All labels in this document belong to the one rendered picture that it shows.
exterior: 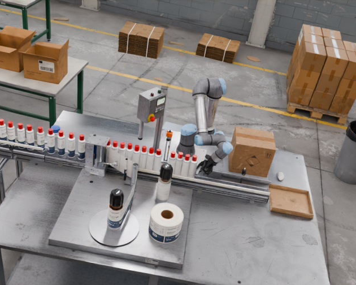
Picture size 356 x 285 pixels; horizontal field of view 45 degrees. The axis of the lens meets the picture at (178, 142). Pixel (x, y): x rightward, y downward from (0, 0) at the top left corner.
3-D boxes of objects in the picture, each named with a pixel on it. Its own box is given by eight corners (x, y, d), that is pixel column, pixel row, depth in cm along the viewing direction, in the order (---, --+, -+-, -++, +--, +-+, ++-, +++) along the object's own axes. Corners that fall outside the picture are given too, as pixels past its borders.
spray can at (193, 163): (186, 179, 312) (190, 157, 301) (187, 175, 317) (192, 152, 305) (192, 181, 312) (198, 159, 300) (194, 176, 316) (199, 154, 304)
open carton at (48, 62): (17, 82, 408) (14, 45, 387) (38, 60, 450) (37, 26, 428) (56, 90, 407) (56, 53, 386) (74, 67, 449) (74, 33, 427)
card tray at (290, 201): (270, 211, 305) (272, 207, 303) (268, 187, 326) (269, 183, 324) (312, 219, 305) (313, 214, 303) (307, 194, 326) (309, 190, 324)
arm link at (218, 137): (209, 130, 300) (213, 141, 293) (224, 129, 303) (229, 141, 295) (207, 138, 305) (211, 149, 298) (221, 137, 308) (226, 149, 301)
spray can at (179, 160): (172, 176, 313) (176, 153, 301) (174, 172, 317) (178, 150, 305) (178, 178, 312) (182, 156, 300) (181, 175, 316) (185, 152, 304)
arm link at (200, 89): (192, 75, 299) (198, 144, 290) (207, 75, 302) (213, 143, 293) (187, 81, 310) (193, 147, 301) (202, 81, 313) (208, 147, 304)
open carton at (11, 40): (-25, 69, 416) (-30, 33, 395) (4, 49, 459) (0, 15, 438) (18, 80, 412) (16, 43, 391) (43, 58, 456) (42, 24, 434)
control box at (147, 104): (136, 117, 295) (138, 93, 284) (153, 109, 306) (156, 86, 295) (146, 124, 290) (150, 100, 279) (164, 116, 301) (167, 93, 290)
